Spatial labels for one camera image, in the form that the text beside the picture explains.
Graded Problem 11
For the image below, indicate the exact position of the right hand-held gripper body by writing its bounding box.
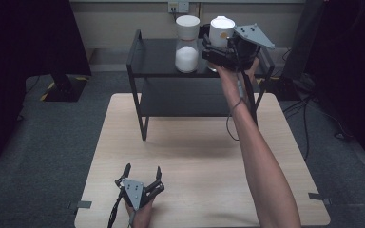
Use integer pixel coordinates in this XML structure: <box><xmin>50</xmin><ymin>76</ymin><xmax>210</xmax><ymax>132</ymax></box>
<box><xmin>201</xmin><ymin>22</ymin><xmax>277</xmax><ymax>72</ymax></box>

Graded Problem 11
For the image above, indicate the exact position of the black two-tier shelf rack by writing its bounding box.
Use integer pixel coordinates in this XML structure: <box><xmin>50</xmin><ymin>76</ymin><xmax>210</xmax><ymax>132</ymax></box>
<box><xmin>125</xmin><ymin>28</ymin><xmax>276</xmax><ymax>142</ymax></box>

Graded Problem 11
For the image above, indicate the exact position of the left hand-held gripper cable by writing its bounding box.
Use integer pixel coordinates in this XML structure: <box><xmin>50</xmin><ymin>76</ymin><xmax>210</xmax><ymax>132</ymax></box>
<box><xmin>106</xmin><ymin>189</ymin><xmax>124</xmax><ymax>228</ymax></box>

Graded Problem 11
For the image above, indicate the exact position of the hand-held gripper cable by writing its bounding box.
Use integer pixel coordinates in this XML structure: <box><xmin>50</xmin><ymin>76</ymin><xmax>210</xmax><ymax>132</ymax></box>
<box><xmin>106</xmin><ymin>189</ymin><xmax>124</xmax><ymax>228</ymax></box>
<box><xmin>225</xmin><ymin>69</ymin><xmax>259</xmax><ymax>143</ymax></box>

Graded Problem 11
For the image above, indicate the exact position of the grey tape strip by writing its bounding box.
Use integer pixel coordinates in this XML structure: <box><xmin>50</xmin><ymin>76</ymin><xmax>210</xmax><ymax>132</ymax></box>
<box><xmin>67</xmin><ymin>199</ymin><xmax>93</xmax><ymax>210</ymax></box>
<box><xmin>307</xmin><ymin>192</ymin><xmax>333</xmax><ymax>206</ymax></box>

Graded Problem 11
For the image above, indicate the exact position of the black floor cable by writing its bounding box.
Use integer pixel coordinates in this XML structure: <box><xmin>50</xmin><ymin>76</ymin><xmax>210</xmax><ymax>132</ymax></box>
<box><xmin>309</xmin><ymin>97</ymin><xmax>355</xmax><ymax>143</ymax></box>

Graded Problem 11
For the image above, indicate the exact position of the right hand-held gripper cable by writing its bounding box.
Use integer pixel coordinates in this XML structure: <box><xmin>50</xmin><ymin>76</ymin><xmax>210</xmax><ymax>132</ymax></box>
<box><xmin>225</xmin><ymin>69</ymin><xmax>259</xmax><ymax>143</ymax></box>

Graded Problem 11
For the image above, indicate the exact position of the black curtain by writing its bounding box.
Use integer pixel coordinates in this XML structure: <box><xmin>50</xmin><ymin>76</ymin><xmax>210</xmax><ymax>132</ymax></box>
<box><xmin>305</xmin><ymin>0</ymin><xmax>365</xmax><ymax>177</ymax></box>
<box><xmin>0</xmin><ymin>0</ymin><xmax>92</xmax><ymax>173</ymax></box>

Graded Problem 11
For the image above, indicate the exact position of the flat-lid jar of white powder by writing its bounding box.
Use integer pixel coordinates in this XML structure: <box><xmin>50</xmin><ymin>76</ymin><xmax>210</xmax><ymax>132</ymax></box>
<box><xmin>174</xmin><ymin>14</ymin><xmax>202</xmax><ymax>74</ymax></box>

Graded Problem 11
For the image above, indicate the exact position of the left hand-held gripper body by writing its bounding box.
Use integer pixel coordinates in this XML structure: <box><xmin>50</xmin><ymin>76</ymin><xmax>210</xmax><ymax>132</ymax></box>
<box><xmin>114</xmin><ymin>178</ymin><xmax>166</xmax><ymax>212</ymax></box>

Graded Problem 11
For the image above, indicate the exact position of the spout-lid white jar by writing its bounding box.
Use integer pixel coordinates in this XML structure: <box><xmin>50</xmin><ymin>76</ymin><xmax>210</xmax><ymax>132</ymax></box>
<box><xmin>206</xmin><ymin>15</ymin><xmax>237</xmax><ymax>73</ymax></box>

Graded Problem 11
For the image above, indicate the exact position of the white wall socket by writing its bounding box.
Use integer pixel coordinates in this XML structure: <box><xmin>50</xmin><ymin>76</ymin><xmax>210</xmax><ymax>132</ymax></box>
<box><xmin>167</xmin><ymin>1</ymin><xmax>190</xmax><ymax>14</ymax></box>

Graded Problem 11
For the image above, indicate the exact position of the grey stand column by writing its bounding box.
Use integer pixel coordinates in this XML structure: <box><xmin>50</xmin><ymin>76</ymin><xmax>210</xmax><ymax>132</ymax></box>
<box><xmin>281</xmin><ymin>0</ymin><xmax>326</xmax><ymax>81</ymax></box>

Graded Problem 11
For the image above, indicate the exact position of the black stand base striped tape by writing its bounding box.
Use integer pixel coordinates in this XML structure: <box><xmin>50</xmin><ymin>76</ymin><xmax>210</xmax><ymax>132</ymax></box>
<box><xmin>39</xmin><ymin>73</ymin><xmax>90</xmax><ymax>104</ymax></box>
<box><xmin>256</xmin><ymin>75</ymin><xmax>302</xmax><ymax>102</ymax></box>

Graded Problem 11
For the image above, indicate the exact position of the person's right hand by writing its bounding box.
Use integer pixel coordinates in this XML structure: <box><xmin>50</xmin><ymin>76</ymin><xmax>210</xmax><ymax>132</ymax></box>
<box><xmin>214</xmin><ymin>56</ymin><xmax>261</xmax><ymax>96</ymax></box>

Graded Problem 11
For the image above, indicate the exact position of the person's left hand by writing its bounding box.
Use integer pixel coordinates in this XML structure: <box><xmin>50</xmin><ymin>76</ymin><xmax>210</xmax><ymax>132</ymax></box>
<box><xmin>125</xmin><ymin>199</ymin><xmax>155</xmax><ymax>228</ymax></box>

